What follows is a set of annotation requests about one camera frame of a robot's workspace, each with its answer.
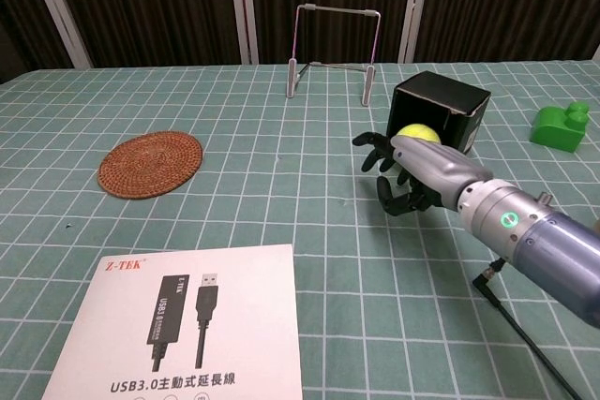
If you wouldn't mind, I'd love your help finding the yellow tennis ball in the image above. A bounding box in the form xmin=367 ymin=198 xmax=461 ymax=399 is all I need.
xmin=397 ymin=124 xmax=442 ymax=146

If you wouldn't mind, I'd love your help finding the black cardboard box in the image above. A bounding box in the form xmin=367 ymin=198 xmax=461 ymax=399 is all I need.
xmin=387 ymin=70 xmax=492 ymax=157

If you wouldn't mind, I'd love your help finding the white USB cable package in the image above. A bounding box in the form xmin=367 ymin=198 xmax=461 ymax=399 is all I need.
xmin=40 ymin=244 xmax=304 ymax=400

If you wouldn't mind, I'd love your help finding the white partition frame post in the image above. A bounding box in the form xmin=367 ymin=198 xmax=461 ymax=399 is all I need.
xmin=226 ymin=0 xmax=261 ymax=66
xmin=21 ymin=0 xmax=93 ymax=68
xmin=397 ymin=0 xmax=435 ymax=64

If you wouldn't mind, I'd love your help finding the round woven brown coaster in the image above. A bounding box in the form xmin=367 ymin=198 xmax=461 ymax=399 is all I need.
xmin=97 ymin=130 xmax=204 ymax=202

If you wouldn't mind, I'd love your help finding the green checked tablecloth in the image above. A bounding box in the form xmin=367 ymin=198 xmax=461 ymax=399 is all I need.
xmin=0 ymin=60 xmax=600 ymax=400

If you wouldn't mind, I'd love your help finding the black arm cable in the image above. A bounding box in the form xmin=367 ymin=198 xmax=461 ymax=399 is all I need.
xmin=472 ymin=259 xmax=582 ymax=400

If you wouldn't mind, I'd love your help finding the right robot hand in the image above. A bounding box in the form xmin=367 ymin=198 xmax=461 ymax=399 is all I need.
xmin=352 ymin=131 xmax=494 ymax=215

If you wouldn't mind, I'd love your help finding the metal wire stand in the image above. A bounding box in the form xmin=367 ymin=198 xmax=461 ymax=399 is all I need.
xmin=284 ymin=3 xmax=380 ymax=107

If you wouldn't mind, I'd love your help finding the green toy building block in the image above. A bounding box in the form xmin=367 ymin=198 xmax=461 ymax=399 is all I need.
xmin=529 ymin=100 xmax=591 ymax=154

